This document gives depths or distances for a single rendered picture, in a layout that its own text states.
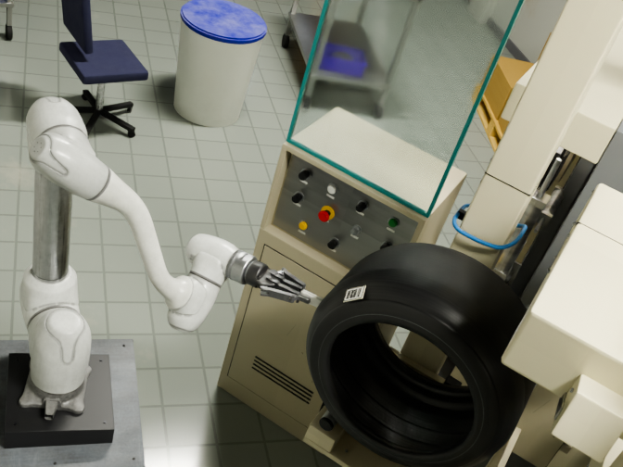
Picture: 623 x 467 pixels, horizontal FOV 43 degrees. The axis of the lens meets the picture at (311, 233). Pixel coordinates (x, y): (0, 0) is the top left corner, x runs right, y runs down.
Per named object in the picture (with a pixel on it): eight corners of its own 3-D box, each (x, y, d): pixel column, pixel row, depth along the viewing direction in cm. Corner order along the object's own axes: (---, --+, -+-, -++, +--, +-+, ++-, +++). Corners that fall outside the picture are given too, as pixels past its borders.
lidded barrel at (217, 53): (232, 88, 545) (250, 0, 506) (257, 131, 510) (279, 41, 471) (157, 86, 521) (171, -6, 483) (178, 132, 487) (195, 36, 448)
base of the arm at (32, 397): (14, 418, 222) (16, 405, 219) (30, 360, 240) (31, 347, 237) (81, 425, 227) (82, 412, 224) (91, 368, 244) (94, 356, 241)
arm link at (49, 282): (25, 348, 234) (15, 298, 249) (81, 341, 242) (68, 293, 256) (29, 127, 189) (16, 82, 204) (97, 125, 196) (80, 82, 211)
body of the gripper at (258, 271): (244, 268, 223) (272, 281, 220) (260, 254, 229) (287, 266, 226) (242, 288, 227) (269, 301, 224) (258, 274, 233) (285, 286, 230)
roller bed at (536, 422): (517, 403, 252) (558, 340, 234) (560, 429, 248) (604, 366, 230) (498, 443, 237) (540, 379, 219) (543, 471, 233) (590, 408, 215)
